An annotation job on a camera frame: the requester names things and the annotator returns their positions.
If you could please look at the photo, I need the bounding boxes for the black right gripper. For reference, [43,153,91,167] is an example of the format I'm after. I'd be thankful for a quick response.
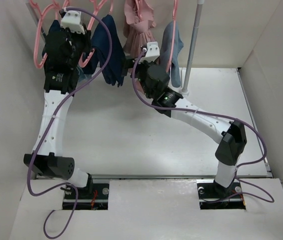
[119,55,157,100]

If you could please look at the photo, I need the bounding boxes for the dark blue denim trousers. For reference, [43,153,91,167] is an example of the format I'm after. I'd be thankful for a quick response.
[82,14,125,87]

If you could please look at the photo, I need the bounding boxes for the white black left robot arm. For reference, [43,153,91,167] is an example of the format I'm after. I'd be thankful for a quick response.
[23,28,94,199]

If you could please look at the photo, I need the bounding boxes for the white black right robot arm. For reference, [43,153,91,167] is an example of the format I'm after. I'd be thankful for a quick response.
[122,56,247,197]

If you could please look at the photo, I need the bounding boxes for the hanging dark navy trousers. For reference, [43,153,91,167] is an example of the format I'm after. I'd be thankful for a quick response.
[41,19,61,57]

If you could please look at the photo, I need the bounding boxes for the hanging blue grey trousers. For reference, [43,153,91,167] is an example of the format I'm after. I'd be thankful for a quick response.
[159,21,184,88]

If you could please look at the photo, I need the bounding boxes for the hanging light blue trousers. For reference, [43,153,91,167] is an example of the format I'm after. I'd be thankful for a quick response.
[76,65,92,85]

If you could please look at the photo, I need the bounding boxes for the pink hanger holding dress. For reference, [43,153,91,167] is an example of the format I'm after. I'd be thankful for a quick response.
[134,0,143,20]

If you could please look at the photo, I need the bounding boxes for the grey left rack pole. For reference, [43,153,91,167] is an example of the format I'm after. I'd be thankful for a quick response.
[25,0,46,40]

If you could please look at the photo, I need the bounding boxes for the grey rack pole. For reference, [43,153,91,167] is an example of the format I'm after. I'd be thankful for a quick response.
[181,0,205,91]
[25,0,46,40]

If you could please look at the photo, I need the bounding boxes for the white right rack foot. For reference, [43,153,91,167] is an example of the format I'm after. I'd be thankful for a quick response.
[179,67,190,96]

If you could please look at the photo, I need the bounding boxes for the hanging pink dress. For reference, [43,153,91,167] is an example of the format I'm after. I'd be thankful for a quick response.
[122,0,157,91]

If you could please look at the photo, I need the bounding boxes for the grey right rack pole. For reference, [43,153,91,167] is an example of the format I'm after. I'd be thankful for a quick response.
[181,0,205,91]

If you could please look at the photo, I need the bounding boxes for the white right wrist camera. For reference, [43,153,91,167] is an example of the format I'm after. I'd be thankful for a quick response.
[140,41,160,62]

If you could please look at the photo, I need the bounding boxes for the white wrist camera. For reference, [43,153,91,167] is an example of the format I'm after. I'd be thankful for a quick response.
[59,8,86,35]
[140,41,160,62]

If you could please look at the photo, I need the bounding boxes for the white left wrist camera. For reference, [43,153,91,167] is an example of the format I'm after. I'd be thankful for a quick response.
[59,8,86,35]

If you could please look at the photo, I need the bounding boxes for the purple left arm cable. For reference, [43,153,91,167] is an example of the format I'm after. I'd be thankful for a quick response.
[26,7,113,239]

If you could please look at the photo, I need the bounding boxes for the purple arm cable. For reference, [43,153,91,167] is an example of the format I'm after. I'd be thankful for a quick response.
[130,48,275,203]
[26,7,113,239]

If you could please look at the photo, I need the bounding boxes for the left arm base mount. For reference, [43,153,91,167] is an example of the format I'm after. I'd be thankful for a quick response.
[60,183,110,211]

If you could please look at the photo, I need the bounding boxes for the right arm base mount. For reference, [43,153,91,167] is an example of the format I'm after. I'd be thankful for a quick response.
[197,182,246,210]

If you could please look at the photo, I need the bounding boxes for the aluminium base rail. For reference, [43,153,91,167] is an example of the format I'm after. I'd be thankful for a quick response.
[92,162,274,182]

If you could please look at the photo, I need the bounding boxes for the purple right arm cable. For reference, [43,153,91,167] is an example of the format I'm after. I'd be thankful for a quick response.
[130,48,275,203]

